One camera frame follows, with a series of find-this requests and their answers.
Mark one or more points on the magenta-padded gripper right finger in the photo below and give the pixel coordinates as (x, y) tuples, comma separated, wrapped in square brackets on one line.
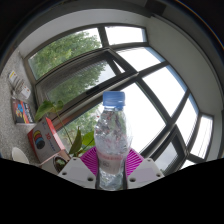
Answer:
[(145, 170)]

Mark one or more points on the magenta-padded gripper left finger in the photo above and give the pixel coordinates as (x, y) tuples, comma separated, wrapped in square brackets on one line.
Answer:
[(78, 171)]

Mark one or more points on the red and white filament box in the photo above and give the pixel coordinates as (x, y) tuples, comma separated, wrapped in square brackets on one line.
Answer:
[(46, 138)]

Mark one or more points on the folded newspaper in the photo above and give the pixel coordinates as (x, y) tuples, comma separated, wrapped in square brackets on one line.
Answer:
[(18, 85)]

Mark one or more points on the clear blue-capped water bottle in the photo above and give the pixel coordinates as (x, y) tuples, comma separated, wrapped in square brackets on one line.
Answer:
[(112, 133)]

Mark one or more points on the potted plant in white pot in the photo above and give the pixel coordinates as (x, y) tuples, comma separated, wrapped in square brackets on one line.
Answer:
[(76, 141)]

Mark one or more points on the colourful printed book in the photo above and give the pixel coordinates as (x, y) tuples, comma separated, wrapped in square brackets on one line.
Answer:
[(22, 111)]

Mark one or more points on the cream mug with black lettering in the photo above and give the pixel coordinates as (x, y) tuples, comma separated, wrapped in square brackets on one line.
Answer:
[(19, 156)]

